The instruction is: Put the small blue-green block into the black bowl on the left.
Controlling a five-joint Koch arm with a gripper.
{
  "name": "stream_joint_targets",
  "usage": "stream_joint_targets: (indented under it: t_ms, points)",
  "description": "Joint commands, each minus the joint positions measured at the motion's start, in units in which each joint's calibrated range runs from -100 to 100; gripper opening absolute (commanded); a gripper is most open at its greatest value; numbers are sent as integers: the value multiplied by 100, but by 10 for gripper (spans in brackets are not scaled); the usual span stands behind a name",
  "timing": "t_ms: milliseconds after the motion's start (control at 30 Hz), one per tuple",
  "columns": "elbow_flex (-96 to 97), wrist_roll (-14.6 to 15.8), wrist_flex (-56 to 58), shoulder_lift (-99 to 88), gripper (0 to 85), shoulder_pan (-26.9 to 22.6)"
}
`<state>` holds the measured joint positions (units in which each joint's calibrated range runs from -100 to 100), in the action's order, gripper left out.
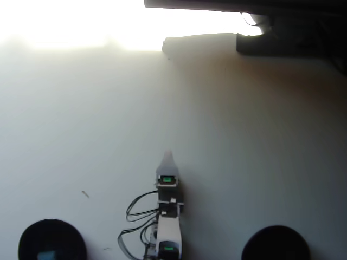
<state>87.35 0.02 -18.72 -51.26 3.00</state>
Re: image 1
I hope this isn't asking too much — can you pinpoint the dark overhead shelf edge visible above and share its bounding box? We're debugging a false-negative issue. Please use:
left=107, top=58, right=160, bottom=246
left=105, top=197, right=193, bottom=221
left=143, top=0, right=347, bottom=14

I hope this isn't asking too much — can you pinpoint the black servo cable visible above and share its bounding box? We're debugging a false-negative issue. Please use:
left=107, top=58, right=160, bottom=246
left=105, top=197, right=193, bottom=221
left=126, top=190, right=160, bottom=224
left=117, top=218, right=158, bottom=258

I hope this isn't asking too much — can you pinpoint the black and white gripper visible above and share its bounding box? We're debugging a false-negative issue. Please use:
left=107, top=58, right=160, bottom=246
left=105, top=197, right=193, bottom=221
left=154, top=149, right=185, bottom=218

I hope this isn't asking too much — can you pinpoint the grey flat box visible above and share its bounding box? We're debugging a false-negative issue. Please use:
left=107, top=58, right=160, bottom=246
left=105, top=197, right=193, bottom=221
left=162, top=32, right=238, bottom=53

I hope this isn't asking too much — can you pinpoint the thin dark cable loop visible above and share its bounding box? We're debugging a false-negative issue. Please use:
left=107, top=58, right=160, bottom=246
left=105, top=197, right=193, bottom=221
left=241, top=12, right=261, bottom=27

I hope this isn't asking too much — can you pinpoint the black round bowl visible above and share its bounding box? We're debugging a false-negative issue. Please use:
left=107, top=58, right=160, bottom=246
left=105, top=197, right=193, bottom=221
left=241, top=225, right=311, bottom=260
left=18, top=218, right=88, bottom=260

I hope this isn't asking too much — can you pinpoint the black box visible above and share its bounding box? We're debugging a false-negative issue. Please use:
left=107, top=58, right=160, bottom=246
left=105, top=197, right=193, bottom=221
left=236, top=31, right=347, bottom=57

